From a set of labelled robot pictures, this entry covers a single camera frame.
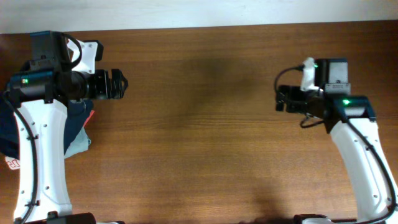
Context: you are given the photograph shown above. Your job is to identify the dark blue shorts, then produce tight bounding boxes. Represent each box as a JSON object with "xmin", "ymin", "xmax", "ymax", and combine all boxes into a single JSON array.
[{"xmin": 1, "ymin": 99, "xmax": 94, "ymax": 159}]

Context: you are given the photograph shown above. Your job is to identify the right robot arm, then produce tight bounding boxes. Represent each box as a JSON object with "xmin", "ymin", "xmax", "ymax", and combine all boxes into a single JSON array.
[{"xmin": 274, "ymin": 57, "xmax": 397, "ymax": 223}]

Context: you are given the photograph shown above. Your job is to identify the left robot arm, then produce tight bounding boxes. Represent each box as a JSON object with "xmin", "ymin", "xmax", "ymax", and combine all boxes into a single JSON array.
[{"xmin": 2, "ymin": 30, "xmax": 128, "ymax": 223}]

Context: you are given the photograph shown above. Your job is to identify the grey folded garment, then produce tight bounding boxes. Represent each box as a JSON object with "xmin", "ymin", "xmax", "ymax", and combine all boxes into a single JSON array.
[{"xmin": 65, "ymin": 128, "xmax": 91, "ymax": 158}]

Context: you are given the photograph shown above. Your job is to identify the red printed t-shirt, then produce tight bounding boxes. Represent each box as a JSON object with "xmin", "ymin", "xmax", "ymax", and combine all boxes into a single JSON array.
[{"xmin": 1, "ymin": 109, "xmax": 95, "ymax": 170}]

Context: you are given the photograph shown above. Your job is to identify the right black cable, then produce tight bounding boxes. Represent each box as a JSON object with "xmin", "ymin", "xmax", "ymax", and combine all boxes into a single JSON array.
[{"xmin": 273, "ymin": 64, "xmax": 398, "ymax": 224}]

